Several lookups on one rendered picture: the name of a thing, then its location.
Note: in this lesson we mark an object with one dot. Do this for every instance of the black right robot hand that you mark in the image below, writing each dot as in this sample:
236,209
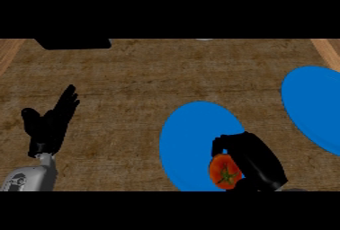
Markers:
256,158

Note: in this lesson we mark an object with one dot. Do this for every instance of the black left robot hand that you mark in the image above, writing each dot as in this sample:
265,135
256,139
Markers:
48,125

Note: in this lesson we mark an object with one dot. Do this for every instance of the red tomato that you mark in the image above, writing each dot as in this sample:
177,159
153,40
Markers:
224,172

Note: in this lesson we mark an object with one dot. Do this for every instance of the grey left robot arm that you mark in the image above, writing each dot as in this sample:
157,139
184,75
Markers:
32,176

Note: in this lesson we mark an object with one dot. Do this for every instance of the blue plate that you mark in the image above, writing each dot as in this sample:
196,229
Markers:
317,107
194,143

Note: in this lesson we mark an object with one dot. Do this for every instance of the black appliance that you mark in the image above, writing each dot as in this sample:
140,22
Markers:
73,43

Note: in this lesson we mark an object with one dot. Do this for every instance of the pale round object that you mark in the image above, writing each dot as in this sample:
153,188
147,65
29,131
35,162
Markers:
205,39

